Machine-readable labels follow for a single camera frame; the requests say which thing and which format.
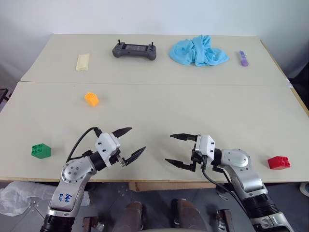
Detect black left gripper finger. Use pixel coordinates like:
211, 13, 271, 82
121, 145, 147, 167
112, 127, 133, 139

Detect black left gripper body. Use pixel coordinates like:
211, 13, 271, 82
108, 147, 126, 168

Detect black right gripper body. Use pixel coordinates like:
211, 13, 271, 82
191, 134, 206, 173

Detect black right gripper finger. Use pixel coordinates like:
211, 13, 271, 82
169, 133, 197, 142
165, 158, 197, 173

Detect orange toy brick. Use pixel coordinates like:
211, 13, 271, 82
84, 92, 100, 107

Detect dark rounded brown shape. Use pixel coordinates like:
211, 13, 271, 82
120, 202, 148, 232
170, 198, 208, 232

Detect green toy brick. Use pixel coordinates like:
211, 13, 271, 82
30, 143, 52, 160

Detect grey handheld remote controller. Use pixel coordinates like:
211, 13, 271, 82
112, 39, 157, 61

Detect red toy brick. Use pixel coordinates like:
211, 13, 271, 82
267, 156, 291, 171

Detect light blue crumpled cloth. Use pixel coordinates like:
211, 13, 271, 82
168, 34, 229, 67

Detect clear crumpled plastic bag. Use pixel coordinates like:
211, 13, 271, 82
0, 180, 90, 217

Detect small purple plastic item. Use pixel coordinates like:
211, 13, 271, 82
239, 50, 249, 67

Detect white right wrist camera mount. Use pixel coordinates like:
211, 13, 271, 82
195, 134, 217, 165

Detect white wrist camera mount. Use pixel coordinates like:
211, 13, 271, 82
94, 132, 121, 168
195, 134, 217, 165

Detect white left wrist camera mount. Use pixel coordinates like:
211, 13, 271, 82
94, 132, 121, 168

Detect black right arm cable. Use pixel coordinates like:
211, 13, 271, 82
201, 156, 253, 219

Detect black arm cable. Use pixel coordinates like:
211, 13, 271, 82
65, 127, 103, 163
201, 156, 253, 219

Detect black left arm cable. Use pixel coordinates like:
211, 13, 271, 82
65, 127, 103, 163

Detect small dark metal bracket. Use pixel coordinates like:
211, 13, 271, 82
215, 209, 235, 232
83, 216, 103, 232

